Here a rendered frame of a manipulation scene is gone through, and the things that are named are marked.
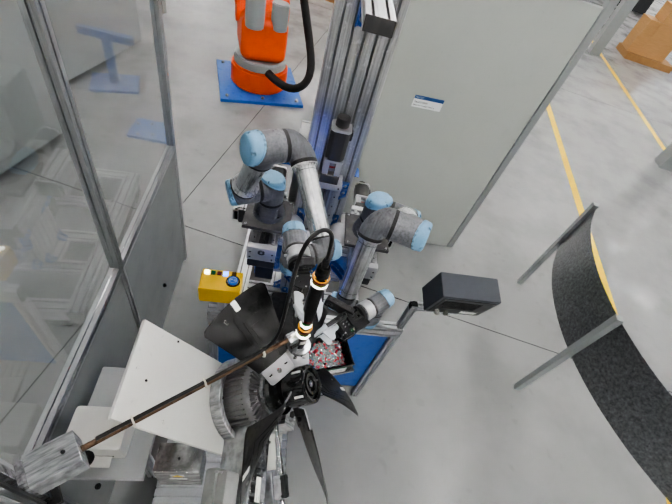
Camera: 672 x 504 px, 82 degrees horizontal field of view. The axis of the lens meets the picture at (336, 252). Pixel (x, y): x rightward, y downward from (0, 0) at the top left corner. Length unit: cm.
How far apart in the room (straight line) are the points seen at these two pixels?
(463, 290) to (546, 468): 170
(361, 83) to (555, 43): 149
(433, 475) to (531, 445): 75
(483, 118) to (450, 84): 36
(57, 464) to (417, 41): 241
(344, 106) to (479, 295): 95
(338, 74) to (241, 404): 123
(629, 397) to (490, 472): 89
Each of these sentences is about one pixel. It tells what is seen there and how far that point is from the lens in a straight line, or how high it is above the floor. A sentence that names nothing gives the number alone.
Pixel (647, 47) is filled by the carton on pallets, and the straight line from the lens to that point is 1317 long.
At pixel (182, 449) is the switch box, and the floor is 84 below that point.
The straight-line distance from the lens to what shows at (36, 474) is 105.
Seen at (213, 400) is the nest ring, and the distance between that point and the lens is 129.
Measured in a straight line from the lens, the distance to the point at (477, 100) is 283.
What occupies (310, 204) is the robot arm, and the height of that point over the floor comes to 147.
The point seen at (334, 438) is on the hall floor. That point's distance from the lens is 251.
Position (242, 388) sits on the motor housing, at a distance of 127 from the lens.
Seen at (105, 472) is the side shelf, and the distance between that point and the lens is 158.
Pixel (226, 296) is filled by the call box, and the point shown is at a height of 104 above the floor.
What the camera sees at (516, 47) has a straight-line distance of 276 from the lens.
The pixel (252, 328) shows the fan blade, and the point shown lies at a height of 137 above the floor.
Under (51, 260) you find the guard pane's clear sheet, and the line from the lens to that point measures 133.
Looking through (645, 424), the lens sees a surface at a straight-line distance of 261.
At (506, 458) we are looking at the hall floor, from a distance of 293.
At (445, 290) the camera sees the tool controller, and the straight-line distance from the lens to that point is 160.
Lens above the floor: 236
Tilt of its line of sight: 47 degrees down
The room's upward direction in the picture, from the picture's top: 19 degrees clockwise
